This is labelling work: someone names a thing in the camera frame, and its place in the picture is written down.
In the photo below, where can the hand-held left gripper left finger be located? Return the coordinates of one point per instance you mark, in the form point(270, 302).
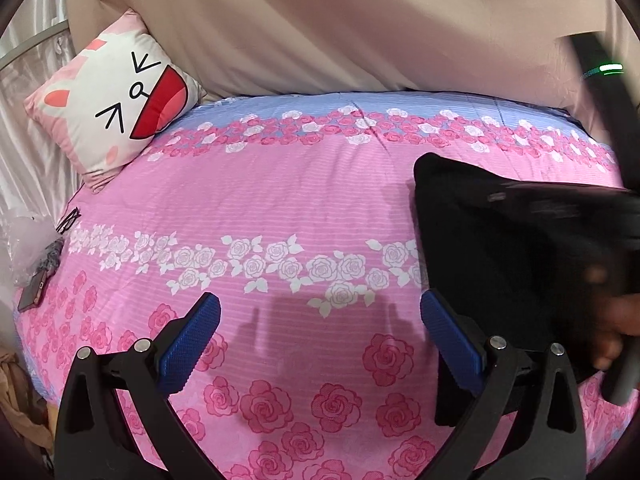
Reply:
point(192, 342)

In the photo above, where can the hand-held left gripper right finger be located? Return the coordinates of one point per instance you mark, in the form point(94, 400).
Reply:
point(450, 342)

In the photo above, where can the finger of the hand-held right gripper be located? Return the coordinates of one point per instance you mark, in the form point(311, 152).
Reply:
point(550, 200)

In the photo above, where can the black pants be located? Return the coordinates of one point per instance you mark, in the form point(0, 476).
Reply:
point(500, 260)

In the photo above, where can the person's right hand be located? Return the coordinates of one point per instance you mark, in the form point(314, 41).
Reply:
point(612, 345)

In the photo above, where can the grey patterned pouch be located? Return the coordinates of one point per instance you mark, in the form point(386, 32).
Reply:
point(51, 257)

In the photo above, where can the dark smartphone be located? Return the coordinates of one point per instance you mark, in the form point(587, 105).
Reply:
point(32, 292)

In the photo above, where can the pink rose print bed sheet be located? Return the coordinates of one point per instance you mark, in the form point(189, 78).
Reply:
point(300, 210)

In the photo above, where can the black eyeglasses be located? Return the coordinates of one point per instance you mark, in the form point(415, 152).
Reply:
point(69, 220)

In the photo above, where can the brown paper bag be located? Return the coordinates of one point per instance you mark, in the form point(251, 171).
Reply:
point(22, 400)

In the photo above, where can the clear plastic bag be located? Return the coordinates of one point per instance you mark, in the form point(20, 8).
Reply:
point(22, 250)

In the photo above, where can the silver curtain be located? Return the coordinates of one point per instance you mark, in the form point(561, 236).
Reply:
point(30, 160)

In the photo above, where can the cat face pillow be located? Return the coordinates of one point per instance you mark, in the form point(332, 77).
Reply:
point(115, 100)

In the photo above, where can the beige cloth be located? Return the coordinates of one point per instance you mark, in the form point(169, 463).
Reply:
point(325, 25)

